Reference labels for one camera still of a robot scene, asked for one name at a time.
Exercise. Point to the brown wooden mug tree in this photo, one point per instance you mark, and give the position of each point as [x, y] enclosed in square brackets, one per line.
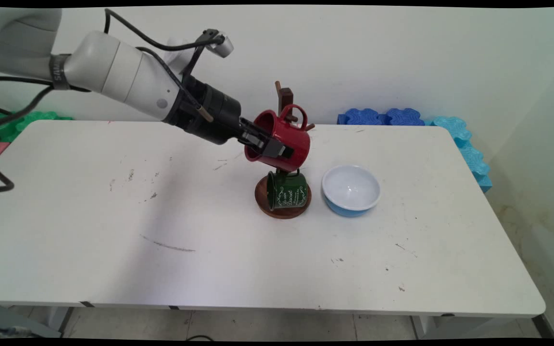
[284, 214]

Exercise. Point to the light blue foam tile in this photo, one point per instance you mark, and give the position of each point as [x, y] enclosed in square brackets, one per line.
[485, 182]
[473, 161]
[452, 127]

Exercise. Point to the red ceramic mug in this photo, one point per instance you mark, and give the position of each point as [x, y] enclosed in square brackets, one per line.
[294, 139]

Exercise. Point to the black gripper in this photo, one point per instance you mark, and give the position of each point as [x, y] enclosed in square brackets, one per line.
[214, 115]

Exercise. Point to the dark green printed mug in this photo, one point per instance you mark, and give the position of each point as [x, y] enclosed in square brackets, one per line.
[286, 192]

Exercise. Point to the blue and white bowl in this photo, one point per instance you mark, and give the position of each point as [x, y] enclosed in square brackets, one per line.
[351, 190]

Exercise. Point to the dark blue foam tile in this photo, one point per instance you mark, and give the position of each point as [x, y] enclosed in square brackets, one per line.
[404, 117]
[361, 117]

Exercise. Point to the green foam tile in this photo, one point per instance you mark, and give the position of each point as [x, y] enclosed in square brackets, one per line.
[17, 122]

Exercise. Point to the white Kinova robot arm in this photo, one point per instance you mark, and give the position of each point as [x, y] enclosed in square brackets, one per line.
[113, 72]

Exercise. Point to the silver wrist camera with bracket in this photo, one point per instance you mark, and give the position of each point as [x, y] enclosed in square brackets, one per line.
[222, 45]

